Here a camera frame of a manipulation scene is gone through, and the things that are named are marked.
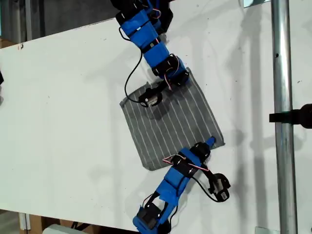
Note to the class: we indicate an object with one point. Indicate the grey white-striped towel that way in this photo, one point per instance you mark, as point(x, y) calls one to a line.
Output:
point(158, 126)

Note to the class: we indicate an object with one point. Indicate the black clamp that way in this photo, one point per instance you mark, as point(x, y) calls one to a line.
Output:
point(292, 117)

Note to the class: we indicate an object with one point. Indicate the white foam block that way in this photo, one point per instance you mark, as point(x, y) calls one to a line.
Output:
point(61, 229)

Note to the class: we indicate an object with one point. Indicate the large brown cardboard box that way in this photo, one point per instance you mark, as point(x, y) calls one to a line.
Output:
point(35, 222)

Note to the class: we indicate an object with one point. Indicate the white table leg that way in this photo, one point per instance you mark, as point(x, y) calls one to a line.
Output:
point(24, 220)

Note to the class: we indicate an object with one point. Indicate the small metal table fitting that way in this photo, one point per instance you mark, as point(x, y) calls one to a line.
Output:
point(21, 46)

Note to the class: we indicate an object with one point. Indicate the black camera stalk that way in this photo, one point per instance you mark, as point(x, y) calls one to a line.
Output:
point(209, 174)
point(158, 88)

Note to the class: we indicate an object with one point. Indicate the steel post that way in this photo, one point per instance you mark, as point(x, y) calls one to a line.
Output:
point(282, 73)

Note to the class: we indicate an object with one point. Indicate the black object at table edge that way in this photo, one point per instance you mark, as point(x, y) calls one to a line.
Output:
point(1, 78)

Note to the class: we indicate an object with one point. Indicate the black grey wrist camera box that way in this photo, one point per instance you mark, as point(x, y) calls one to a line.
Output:
point(220, 189)
point(151, 98)

